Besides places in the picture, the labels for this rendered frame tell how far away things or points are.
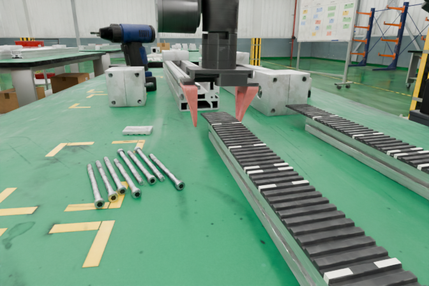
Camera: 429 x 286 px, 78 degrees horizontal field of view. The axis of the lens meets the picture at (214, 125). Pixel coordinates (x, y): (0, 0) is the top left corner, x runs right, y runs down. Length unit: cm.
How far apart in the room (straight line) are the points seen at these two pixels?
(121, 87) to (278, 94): 39
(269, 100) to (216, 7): 27
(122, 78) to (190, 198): 48
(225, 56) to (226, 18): 5
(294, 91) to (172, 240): 47
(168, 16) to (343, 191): 32
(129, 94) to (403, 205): 61
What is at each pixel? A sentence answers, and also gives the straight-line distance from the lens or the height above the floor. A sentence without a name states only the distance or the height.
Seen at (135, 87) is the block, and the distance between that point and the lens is 73.
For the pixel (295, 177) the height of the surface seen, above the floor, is 81.
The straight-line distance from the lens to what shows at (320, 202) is 25.
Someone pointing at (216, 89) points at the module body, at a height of 83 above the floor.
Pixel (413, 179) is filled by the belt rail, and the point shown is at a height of 79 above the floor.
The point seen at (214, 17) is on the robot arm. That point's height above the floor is 98.
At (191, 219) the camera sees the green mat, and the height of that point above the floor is 78.
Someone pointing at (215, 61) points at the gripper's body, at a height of 91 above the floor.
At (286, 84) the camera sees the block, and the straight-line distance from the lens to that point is 62.
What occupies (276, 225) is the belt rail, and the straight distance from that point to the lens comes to 24.
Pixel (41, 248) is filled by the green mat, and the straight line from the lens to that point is 28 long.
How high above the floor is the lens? 94
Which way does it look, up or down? 17 degrees down
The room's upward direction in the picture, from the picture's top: straight up
